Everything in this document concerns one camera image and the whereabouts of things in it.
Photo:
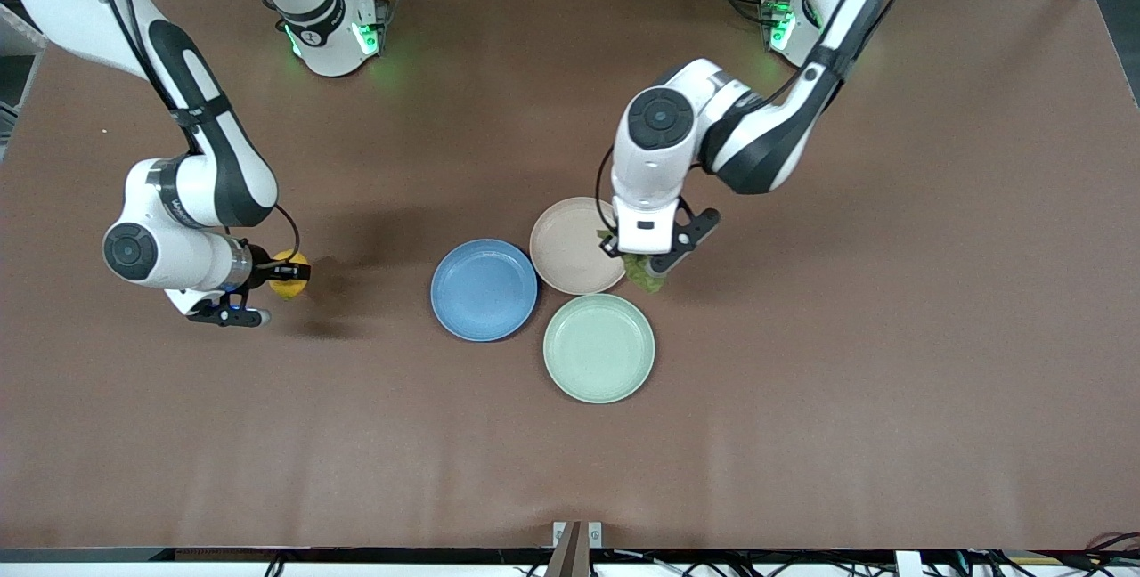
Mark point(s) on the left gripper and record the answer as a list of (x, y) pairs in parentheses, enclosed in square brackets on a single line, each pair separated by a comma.
[(610, 251)]

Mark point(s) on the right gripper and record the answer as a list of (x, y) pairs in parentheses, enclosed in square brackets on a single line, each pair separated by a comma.
[(261, 267)]

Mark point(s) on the yellow lemon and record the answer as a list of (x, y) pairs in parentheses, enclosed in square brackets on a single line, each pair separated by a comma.
[(289, 290)]

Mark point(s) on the green lettuce leaf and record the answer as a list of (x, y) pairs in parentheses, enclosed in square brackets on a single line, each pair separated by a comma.
[(643, 274)]

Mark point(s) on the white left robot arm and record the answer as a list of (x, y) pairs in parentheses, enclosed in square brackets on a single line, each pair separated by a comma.
[(757, 141)]

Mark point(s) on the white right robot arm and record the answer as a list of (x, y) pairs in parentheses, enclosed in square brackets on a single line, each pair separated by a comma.
[(214, 176)]

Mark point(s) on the beige plate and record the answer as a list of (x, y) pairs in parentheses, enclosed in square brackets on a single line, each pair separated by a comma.
[(570, 247)]

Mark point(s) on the pale green plate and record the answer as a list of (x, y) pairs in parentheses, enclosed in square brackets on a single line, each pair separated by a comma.
[(598, 348)]

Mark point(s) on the blue plate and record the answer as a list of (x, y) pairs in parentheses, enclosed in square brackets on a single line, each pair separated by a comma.
[(484, 290)]

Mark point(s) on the white bracket with brown bar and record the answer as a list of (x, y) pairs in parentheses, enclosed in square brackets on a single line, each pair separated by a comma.
[(574, 541)]

